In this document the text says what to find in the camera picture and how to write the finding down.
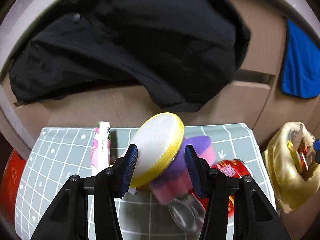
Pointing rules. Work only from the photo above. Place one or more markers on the yellow round sponge pad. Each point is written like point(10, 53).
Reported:
point(158, 141)

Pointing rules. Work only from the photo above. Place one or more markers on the red snack wrapper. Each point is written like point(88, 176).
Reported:
point(299, 156)

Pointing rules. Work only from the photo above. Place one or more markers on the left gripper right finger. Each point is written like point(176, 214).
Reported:
point(197, 168)

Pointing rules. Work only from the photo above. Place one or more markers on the black jacket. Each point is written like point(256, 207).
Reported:
point(183, 52)

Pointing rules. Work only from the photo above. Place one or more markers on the green grid tablecloth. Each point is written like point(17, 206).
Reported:
point(59, 198)

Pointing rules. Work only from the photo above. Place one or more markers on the crushed red soda can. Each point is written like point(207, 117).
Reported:
point(234, 168)

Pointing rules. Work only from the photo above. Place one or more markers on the blue towel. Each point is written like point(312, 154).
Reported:
point(300, 68)

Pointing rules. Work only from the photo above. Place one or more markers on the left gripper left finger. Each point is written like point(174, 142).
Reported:
point(126, 169)

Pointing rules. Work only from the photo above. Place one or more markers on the pink cartoon tissue pack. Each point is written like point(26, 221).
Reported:
point(101, 147)

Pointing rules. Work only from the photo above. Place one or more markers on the purple pink sponge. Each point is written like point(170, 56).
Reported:
point(175, 182)

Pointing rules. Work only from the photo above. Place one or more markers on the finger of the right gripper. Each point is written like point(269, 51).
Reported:
point(316, 145)

